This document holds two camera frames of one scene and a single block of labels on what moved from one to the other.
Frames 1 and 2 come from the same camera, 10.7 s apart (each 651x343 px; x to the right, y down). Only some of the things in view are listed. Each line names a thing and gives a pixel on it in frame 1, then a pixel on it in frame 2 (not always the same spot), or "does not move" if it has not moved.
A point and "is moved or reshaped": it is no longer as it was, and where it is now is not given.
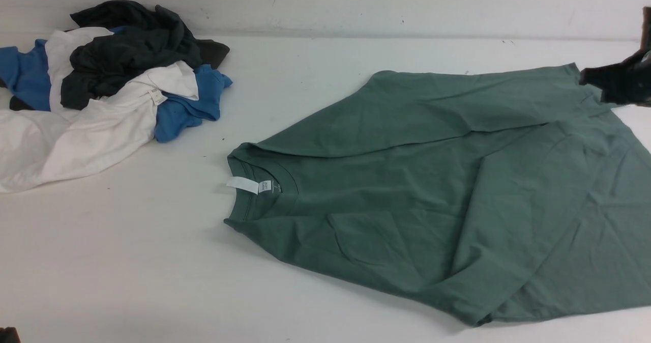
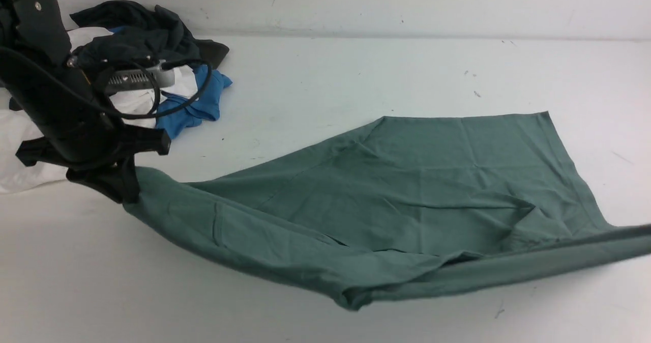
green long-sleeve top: x=491 y=192 is moved or reshaped
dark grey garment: x=142 y=39 does not move
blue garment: x=24 y=74 does not move
